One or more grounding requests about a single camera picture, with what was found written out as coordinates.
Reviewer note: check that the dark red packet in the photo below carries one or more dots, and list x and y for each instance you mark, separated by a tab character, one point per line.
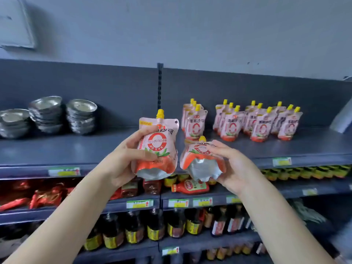
151	186
129	189

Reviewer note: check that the pile of green white packets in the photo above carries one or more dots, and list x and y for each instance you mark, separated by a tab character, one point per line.
308	211

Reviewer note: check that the grey metal rack panel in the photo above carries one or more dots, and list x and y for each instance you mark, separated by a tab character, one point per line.
342	118

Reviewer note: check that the stack of steel bowls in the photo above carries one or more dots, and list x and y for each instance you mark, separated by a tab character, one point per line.
45	112
13	120
81	115

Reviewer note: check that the person's right forearm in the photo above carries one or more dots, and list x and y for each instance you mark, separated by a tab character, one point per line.
283	228

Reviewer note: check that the row of red snack bags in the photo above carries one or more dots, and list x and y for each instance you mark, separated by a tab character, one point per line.
44	196

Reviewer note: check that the person's left hand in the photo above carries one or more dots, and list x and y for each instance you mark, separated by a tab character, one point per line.
121	162

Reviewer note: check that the white wall box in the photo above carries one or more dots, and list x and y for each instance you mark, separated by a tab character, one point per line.
16	24

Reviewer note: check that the person's right hand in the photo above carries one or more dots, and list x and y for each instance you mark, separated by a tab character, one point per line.
239	173

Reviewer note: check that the yellow green price tag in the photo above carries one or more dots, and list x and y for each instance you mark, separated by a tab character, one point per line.
64	171
178	203
310	191
282	161
139	204
202	202
233	199
170	251

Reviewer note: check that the row of yellow lid jars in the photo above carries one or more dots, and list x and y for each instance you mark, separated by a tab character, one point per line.
302	173

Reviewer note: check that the person's left forearm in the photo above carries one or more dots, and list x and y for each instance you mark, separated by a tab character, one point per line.
63	222

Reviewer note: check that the row of dark sauce bottles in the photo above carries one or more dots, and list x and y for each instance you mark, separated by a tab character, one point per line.
155	225

